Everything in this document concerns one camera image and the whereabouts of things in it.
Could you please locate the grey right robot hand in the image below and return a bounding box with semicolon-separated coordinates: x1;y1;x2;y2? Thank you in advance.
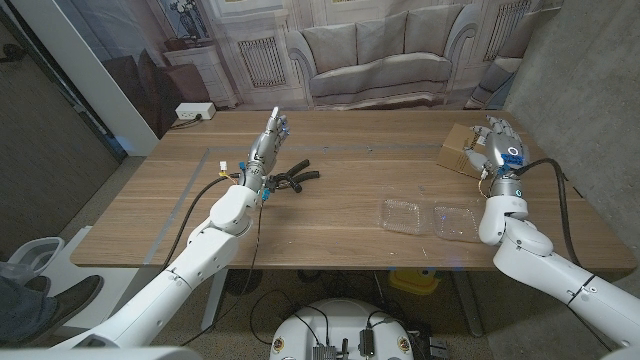
464;115;531;199

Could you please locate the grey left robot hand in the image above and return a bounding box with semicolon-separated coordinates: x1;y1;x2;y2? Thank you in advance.
238;105;291;191

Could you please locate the brown cardboard box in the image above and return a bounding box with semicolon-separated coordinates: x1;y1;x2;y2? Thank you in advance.
436;123;489;180

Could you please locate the clear plastic clamshell container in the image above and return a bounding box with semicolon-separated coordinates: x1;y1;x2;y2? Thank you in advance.
378;198;489;245

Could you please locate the white robot shoulder cover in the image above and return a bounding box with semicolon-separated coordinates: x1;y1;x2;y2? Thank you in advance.
0;346;204;360

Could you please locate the black grip trainer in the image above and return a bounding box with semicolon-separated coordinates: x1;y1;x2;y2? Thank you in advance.
269;158;321;194

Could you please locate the white power strip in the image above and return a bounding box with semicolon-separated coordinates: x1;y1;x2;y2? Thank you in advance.
174;101;217;121

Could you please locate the black round floor disc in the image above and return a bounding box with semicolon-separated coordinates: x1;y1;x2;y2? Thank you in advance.
224;268;264;296

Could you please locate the printed living room backdrop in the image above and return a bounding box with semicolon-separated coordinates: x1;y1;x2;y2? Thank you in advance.
52;0;564;141

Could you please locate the white table leg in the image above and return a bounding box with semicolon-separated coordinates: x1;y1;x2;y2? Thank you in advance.
452;269;485;339
200;268;230;334

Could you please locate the yellow object under table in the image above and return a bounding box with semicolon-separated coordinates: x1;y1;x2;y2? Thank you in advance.
388;268;441;296

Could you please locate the white robot torso base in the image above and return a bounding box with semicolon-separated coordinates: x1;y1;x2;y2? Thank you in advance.
269;298;415;360

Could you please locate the white floor platform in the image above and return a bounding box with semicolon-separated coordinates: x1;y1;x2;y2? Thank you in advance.
44;225;144;329

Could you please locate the black adapter on torso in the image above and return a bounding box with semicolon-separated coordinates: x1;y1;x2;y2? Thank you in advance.
358;327;376;359

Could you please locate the person leg in jeans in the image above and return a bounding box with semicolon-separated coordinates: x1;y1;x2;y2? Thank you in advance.
0;273;105;346

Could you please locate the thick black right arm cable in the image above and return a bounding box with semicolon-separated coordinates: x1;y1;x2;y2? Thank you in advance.
514;157;584;269

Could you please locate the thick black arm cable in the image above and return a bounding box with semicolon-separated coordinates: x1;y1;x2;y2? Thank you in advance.
162;172;241;271
514;157;584;269

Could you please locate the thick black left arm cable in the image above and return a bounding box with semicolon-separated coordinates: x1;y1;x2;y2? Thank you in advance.
162;172;241;271

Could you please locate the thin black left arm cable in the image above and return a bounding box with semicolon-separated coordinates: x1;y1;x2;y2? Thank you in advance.
179;199;265;347

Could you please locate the black floor cable loop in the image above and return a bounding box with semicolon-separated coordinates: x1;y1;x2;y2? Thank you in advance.
248;288;332;347

